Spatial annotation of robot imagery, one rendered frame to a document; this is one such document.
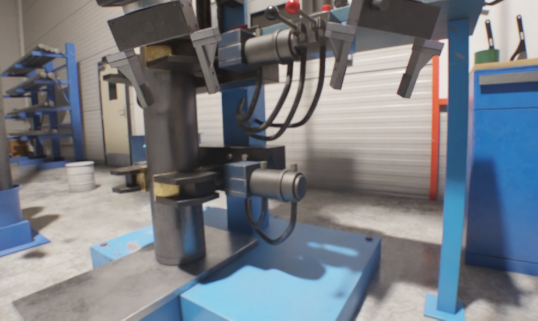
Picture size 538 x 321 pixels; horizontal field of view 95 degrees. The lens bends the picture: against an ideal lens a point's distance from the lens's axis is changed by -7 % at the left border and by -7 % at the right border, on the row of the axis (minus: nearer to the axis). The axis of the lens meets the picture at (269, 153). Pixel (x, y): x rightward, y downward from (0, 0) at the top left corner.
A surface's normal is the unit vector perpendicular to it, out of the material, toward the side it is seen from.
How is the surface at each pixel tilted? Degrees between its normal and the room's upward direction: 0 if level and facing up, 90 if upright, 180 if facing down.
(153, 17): 113
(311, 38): 90
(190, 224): 90
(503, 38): 90
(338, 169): 90
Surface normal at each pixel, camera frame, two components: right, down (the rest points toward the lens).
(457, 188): -0.55, 0.10
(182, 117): 0.69, 0.05
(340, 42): 0.10, 0.49
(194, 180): 0.47, 0.07
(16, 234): 0.83, 0.03
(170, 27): -0.11, 0.49
